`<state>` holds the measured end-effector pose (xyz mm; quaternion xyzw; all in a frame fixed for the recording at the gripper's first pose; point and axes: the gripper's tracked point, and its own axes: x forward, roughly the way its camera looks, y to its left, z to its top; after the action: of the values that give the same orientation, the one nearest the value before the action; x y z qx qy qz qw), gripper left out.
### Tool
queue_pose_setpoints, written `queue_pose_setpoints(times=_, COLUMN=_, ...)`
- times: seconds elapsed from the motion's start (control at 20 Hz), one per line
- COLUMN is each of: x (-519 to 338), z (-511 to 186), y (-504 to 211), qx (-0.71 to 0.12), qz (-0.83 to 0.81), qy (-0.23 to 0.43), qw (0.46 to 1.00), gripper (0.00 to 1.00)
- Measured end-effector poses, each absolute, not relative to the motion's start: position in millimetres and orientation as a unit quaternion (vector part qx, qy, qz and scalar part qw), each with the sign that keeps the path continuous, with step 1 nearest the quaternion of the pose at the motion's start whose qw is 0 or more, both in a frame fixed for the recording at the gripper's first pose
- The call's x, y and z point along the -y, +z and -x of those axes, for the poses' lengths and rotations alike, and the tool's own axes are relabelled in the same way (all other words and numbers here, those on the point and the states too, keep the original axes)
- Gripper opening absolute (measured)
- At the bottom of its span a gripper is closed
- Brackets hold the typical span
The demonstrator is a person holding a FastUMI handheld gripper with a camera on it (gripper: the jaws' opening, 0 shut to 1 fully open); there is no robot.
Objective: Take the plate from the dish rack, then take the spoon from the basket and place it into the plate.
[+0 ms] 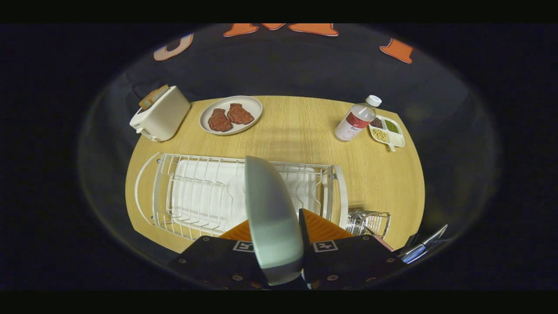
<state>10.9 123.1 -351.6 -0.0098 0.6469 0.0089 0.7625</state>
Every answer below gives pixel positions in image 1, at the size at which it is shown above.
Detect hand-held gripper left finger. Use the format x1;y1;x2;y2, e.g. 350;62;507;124
168;220;269;290

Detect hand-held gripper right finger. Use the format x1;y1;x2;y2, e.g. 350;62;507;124
299;208;404;290

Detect light green plate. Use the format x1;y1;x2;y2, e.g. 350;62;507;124
244;156;305;287

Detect metal wire basket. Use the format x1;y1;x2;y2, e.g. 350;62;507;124
345;209;391;240

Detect white wire dish rack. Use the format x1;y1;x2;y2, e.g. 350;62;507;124
134;152;349;243

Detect white round plate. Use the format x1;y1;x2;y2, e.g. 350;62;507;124
199;96;264;136

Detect white drip tray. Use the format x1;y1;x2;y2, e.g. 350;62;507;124
170;159;317;232

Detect black and silver chair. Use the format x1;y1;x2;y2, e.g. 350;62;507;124
398;224;449;265

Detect red meat piece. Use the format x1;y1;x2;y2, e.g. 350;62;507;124
208;108;234;133
227;103;255;126

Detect clear bottle with red label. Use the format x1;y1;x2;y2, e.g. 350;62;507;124
333;95;383;143

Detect white divided tray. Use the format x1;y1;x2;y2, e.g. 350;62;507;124
368;115;406;152

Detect white toaster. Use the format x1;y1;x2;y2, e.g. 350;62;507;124
129;85;192;143

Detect toast slices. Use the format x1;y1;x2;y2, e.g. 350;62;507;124
139;84;170;111

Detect black backdrop cloth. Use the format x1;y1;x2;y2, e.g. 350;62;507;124
78;24;502;282

